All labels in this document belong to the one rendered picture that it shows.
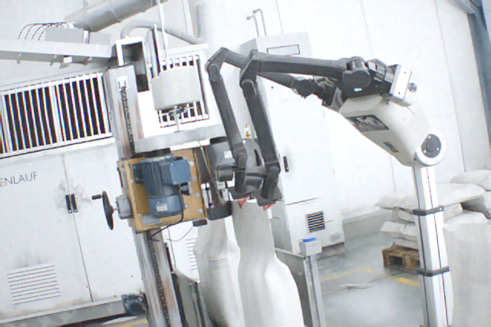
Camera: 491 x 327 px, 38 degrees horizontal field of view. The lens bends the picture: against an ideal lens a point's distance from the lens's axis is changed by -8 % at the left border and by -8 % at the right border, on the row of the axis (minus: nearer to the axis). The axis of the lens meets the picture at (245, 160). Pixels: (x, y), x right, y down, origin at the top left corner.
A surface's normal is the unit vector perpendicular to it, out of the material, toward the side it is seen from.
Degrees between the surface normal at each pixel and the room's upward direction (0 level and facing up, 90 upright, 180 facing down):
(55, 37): 88
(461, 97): 90
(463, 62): 90
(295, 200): 90
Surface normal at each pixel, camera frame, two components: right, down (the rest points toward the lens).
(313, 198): 0.31, 0.00
